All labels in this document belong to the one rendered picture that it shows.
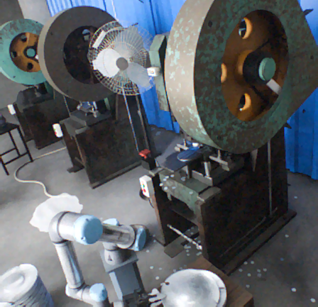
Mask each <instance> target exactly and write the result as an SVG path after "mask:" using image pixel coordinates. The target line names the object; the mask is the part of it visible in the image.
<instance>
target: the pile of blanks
mask: <svg viewBox="0 0 318 307"><path fill-rule="evenodd" d="M0 307H54V303H53V300H52V299H51V297H50V294H49V292H48V290H47V288H46V287H45V285H44V283H43V280H42V279H41V277H40V275H39V273H38V275H37V279H36V281H35V283H34V285H33V287H32V288H31V290H30V291H29V292H27V293H26V294H25V295H23V296H22V297H20V298H19V299H17V300H15V301H12V302H8V303H0Z"/></svg>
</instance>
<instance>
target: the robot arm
mask: <svg viewBox="0 0 318 307"><path fill-rule="evenodd" d="M49 234H50V238H51V240H52V243H53V244H55V246H56V248H57V252H58V254H59V257H60V261H61V263H62V267H63V269H64V272H65V276H66V278H67V282H68V285H67V287H66V293H67V295H68V296H71V297H73V298H77V299H79V300H81V301H84V302H87V303H90V304H92V305H93V307H156V306H158V305H159V304H160V303H161V302H162V300H161V299H162V298H165V297H166V296H167V295H165V294H160V293H159V292H158V290H157V289H153V290H152V293H151V294H148V295H146V293H145V291H144V290H143V288H139V289H141V291H140V292H138V293H136V291H137V290H139V289H136V290H133V293H132V294H129V295H126V296H122V297H123V299H122V300H121V299H120V300H118V301H114V302H111V303H109V297H108V292H107V290H106V287H105V285H103V284H95V285H94V286H90V285H87V284H85V282H84V277H83V275H82V270H81V268H80V264H79V261H78V258H77V254H76V251H75V247H74V244H73V242H78V243H80V244H83V245H93V244H94V243H96V242H103V244H104V248H105V252H104V256H105V259H106V261H107V262H108V263H109V264H121V263H122V262H125V261H126V260H127V259H128V258H129V257H130V255H131V251H130V250H135V251H141V250H142V249H143V246H144V244H145V241H146V232H145V230H144V229H142V228H137V227H133V226H129V225H122V224H119V222H118V221H117V220H116V219H115V218H111V219H109V220H107V221H104V222H102V221H101V220H100V219H99V218H97V217H96V216H93V215H87V214H83V213H75V212H71V211H61V212H59V213H57V214H56V215H54V216H53V218H52V219H51V222H50V227H49ZM72 241H73V242H72Z"/></svg>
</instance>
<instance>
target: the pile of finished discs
mask: <svg viewBox="0 0 318 307"><path fill-rule="evenodd" d="M199 271H200V273H198V275H199V276H202V272H205V273H207V274H208V275H209V276H211V277H212V278H213V279H214V280H215V282H216V283H217V285H218V287H219V301H218V303H216V304H217V305H216V307H225V305H226V300H227V295H226V287H225V285H224V283H223V281H222V280H221V279H220V278H219V277H218V276H217V275H215V274H213V273H211V272H208V271H205V270H199Z"/></svg>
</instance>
